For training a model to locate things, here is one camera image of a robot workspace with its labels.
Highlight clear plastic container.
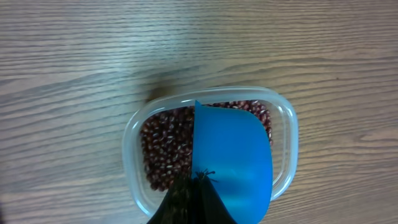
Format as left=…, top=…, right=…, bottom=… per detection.
left=122, top=86, right=299, bottom=217

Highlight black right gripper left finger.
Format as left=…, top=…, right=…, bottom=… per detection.
left=147, top=175, right=192, bottom=224

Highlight blue plastic measuring scoop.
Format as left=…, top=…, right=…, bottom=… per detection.
left=192, top=102, right=273, bottom=223

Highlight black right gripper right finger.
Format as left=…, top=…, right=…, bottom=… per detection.
left=194, top=169, right=236, bottom=224

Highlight red adzuki beans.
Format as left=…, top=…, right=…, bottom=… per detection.
left=139, top=100, right=274, bottom=192

